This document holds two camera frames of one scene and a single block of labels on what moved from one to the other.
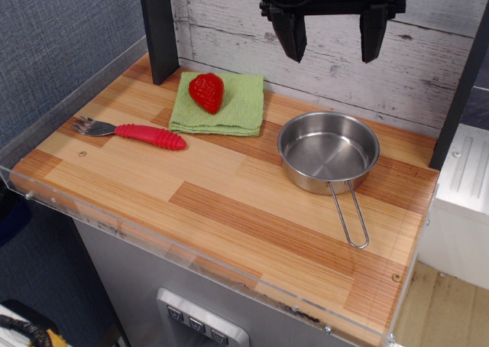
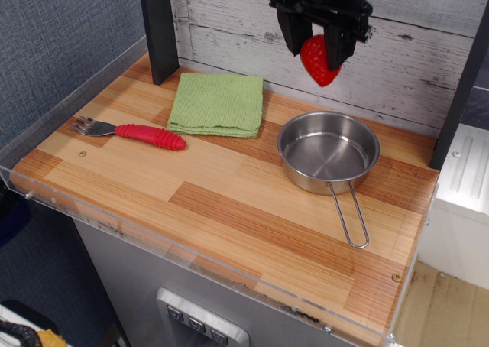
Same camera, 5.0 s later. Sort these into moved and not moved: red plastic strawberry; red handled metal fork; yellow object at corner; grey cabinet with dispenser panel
Moved: red plastic strawberry
Not moved: red handled metal fork; yellow object at corner; grey cabinet with dispenser panel
